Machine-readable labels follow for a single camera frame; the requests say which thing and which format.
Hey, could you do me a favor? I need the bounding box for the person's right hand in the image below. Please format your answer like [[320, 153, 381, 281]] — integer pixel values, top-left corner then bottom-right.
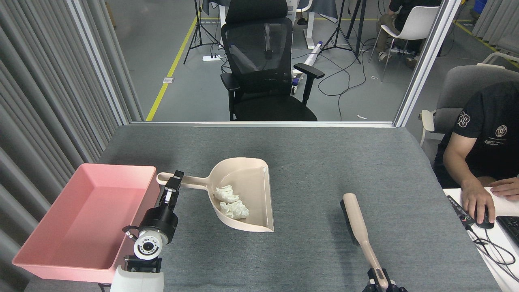
[[461, 187, 496, 223]]

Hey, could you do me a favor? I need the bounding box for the black mesh office chair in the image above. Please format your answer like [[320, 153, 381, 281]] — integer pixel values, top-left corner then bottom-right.
[[220, 0, 325, 122]]

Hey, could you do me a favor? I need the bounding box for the grey curtain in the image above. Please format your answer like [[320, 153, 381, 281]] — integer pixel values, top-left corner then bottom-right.
[[472, 0, 519, 55], [0, 0, 144, 292]]

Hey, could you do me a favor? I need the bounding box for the black tripod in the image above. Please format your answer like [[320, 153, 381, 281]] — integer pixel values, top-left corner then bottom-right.
[[183, 0, 221, 65], [322, 0, 367, 64]]

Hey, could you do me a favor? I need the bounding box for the long white paper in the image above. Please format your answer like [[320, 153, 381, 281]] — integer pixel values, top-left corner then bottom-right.
[[219, 200, 250, 220]]

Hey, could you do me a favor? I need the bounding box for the black desk cable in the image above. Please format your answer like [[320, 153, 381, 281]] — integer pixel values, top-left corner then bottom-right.
[[466, 225, 517, 280]]

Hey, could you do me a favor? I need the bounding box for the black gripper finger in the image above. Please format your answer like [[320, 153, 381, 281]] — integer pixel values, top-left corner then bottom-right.
[[383, 268, 408, 292], [362, 268, 380, 292]]

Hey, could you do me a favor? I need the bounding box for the silver post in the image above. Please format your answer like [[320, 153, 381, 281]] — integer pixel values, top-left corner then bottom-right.
[[393, 0, 463, 127], [67, 0, 132, 126]]

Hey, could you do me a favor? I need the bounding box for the black keyboard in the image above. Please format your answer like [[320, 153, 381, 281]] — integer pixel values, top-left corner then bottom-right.
[[495, 216, 519, 247]]

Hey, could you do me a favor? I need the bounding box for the person's left hand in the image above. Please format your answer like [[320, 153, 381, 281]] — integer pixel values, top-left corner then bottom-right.
[[489, 177, 519, 201]]

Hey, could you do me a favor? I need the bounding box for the beige hand brush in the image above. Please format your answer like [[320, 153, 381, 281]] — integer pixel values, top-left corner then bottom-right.
[[340, 193, 390, 290]]

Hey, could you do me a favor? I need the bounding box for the seated person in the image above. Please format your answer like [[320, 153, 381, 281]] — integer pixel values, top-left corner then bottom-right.
[[375, 0, 442, 67]]

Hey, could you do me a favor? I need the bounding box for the white plastic chair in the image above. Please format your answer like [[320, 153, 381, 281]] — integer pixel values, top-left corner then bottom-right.
[[368, 6, 440, 83]]

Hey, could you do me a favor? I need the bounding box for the black computer mouse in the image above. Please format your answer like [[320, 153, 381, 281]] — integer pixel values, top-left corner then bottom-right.
[[474, 205, 495, 230]]

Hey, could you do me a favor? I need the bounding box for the white stand leg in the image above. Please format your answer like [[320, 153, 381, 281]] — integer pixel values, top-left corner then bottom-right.
[[296, 0, 317, 50]]

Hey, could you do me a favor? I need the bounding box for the black floor cable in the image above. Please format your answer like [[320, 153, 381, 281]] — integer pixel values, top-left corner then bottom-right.
[[292, 36, 380, 121]]

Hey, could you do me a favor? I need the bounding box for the pink plastic bin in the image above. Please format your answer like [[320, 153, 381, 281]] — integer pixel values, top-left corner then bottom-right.
[[12, 163, 161, 284]]

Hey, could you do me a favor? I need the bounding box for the small white paper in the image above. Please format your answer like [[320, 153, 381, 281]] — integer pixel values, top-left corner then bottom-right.
[[213, 185, 240, 204]]

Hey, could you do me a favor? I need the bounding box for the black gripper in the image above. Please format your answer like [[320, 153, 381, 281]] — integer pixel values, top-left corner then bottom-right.
[[140, 170, 185, 245]]

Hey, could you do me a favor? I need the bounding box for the beige plastic dustpan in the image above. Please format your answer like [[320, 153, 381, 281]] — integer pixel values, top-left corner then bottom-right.
[[157, 157, 275, 233]]

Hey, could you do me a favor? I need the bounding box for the black box with red buttons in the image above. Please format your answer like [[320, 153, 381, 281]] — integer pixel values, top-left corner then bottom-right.
[[446, 195, 476, 227]]

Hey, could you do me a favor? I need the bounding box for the grey chair with white frame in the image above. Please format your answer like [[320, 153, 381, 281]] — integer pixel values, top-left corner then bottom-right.
[[418, 52, 519, 146]]

